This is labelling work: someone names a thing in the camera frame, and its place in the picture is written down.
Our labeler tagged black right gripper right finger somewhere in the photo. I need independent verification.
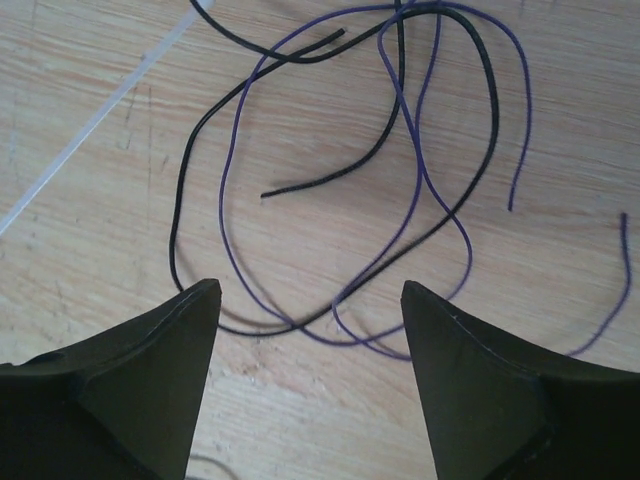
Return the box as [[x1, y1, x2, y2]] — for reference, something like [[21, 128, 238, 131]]
[[401, 281, 639, 479]]

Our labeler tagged black wire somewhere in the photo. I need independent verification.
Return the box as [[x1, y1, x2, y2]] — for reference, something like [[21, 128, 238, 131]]
[[168, 0, 500, 336]]

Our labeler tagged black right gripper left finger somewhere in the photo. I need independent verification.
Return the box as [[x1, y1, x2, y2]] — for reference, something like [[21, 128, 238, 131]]
[[1, 279, 221, 479]]

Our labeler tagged purple wire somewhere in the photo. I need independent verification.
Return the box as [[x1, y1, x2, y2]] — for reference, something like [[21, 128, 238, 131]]
[[218, 0, 632, 361]]

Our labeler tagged white zip tie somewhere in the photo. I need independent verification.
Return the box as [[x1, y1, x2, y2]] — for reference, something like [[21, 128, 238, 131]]
[[1, 7, 198, 235]]

